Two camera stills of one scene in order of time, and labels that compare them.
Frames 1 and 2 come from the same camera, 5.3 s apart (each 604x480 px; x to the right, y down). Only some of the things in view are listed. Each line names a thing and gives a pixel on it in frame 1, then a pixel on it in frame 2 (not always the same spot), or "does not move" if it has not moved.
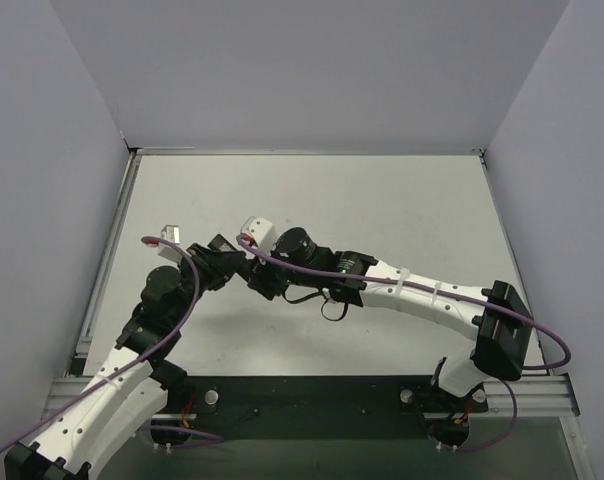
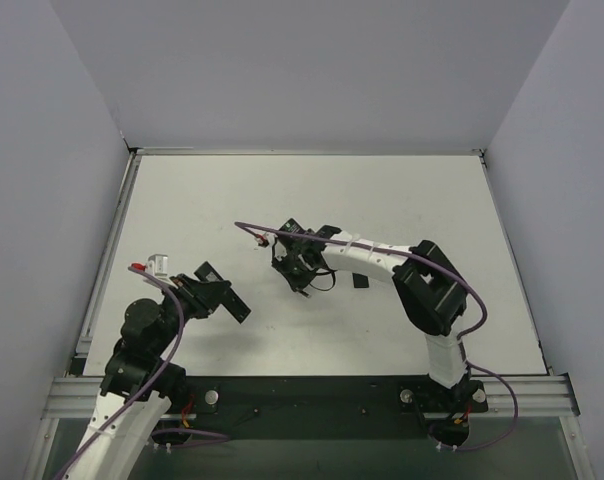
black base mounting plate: x=321 y=407 does not move
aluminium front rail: x=539 y=397 does not move
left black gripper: x=214 y=265 → x=214 y=291
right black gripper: x=261 y=279 → x=292 y=261
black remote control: x=246 y=269 → x=235 y=305
